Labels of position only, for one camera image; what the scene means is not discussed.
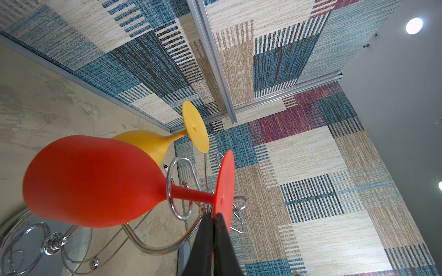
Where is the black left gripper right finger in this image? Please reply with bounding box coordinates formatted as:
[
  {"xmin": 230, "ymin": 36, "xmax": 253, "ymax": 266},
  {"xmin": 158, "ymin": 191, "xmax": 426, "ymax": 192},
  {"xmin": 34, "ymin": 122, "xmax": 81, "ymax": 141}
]
[{"xmin": 214, "ymin": 213, "xmax": 243, "ymax": 276}]

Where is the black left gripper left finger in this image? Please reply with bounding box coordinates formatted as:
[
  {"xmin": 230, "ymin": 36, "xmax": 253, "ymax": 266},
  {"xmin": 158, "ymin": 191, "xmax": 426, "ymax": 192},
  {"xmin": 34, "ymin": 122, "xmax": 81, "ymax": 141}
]
[{"xmin": 182, "ymin": 213, "xmax": 214, "ymax": 276}]

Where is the red plastic wine glass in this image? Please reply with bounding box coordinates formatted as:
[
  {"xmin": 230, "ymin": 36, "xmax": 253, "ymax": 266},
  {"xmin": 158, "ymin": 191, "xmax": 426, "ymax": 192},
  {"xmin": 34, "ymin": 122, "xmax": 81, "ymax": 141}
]
[{"xmin": 23, "ymin": 135, "xmax": 235, "ymax": 225}]

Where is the yellow plastic wine glass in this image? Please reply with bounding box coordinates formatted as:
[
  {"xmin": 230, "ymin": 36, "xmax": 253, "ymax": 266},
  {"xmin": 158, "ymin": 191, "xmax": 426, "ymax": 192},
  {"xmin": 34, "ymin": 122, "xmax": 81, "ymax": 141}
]
[{"xmin": 113, "ymin": 101, "xmax": 209, "ymax": 164}]

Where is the chrome wine glass rack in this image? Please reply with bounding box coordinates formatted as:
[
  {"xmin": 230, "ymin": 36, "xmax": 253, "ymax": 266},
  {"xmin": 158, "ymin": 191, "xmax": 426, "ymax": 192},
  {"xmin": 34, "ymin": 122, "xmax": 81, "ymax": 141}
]
[{"xmin": 0, "ymin": 151, "xmax": 249, "ymax": 276}]

